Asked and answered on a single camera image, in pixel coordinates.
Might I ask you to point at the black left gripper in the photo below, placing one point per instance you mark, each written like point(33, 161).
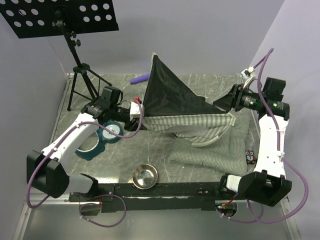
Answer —
point(131, 126)

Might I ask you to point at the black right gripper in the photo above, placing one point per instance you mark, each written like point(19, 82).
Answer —
point(232, 99)

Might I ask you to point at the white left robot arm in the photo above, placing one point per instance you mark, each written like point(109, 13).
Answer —
point(45, 169)

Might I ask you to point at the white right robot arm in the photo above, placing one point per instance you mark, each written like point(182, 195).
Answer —
point(267, 184)

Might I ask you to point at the teal double pet feeder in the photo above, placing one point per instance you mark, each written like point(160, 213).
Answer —
point(103, 138)

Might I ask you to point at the purple plastic microphone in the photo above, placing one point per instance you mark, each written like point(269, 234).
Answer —
point(139, 79)

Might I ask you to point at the grey checked cushion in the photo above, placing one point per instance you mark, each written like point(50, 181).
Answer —
point(227, 154)

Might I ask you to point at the red owl number tag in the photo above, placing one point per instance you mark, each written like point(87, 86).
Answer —
point(250, 157)

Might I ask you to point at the stainless steel bowl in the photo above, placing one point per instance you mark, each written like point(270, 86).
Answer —
point(145, 176)

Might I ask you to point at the black perforated music stand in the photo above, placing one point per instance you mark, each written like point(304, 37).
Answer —
point(68, 18)

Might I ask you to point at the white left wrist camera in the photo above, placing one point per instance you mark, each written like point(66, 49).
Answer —
point(136, 108)

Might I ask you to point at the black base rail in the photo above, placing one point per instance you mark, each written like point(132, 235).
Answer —
point(162, 196)

